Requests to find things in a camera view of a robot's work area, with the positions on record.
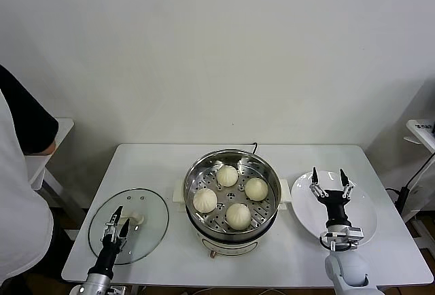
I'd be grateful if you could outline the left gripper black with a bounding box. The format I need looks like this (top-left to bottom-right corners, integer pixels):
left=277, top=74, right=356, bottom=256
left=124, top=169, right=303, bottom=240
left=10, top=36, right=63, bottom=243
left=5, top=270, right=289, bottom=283
left=88, top=205, right=131, bottom=278

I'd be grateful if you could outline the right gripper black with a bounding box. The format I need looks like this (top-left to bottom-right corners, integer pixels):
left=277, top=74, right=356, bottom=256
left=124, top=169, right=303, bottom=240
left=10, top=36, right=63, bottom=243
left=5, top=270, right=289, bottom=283
left=308, top=167, right=356, bottom=228

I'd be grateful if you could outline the round glass lid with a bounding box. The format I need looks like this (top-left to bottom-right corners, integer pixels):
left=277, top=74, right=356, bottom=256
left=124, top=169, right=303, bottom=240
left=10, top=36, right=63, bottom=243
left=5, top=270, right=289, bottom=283
left=87, top=188, right=170, bottom=265

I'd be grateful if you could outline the white steamed baozi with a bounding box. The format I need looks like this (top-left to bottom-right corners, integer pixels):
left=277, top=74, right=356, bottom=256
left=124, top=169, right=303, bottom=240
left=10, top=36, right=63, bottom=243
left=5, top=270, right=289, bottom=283
left=216, top=164, right=239, bottom=187
left=244, top=177, right=269, bottom=202
left=226, top=203, right=252, bottom=230
left=192, top=188, right=218, bottom=213

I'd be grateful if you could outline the steel steamer basket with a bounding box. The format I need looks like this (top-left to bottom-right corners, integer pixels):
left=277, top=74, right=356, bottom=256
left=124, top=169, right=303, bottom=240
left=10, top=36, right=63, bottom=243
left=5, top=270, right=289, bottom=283
left=172, top=150, right=292, bottom=240

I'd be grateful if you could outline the white round plate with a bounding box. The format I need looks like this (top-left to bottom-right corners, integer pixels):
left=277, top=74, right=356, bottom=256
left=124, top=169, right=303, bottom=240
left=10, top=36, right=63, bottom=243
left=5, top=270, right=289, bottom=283
left=290, top=170, right=378, bottom=248

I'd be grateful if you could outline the black power strip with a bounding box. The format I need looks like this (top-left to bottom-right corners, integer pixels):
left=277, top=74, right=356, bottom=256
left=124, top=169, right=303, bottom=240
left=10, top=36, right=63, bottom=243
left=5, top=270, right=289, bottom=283
left=400, top=186, right=409, bottom=216

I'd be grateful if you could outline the white side table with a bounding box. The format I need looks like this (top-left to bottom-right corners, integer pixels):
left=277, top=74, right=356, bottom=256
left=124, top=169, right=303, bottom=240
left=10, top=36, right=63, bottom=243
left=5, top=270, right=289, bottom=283
left=23, top=118, right=86, bottom=241

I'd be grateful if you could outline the person in white top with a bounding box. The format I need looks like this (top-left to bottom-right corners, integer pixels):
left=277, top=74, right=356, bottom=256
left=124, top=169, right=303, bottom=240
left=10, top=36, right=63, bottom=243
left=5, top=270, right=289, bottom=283
left=0, top=87, right=69, bottom=295

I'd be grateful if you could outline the white side stand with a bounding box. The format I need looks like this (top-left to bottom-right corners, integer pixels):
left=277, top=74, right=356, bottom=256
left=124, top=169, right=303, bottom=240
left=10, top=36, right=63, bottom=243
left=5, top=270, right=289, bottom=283
left=404, top=119, right=435, bottom=251

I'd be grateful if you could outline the person arm black sleeve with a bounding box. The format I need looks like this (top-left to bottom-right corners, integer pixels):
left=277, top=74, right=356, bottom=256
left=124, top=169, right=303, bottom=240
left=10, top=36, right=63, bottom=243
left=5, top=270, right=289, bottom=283
left=0, top=65, right=60, bottom=156

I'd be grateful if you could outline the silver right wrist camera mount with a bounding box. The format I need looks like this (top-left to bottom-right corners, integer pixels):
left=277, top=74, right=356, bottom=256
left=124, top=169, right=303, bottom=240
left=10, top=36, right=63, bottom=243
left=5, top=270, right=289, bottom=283
left=319, top=226, right=364, bottom=251

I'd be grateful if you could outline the black hanging cable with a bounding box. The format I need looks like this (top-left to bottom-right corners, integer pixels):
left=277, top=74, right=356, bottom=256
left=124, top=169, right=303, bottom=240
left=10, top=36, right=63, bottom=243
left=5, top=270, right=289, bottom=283
left=406, top=153, right=435, bottom=190

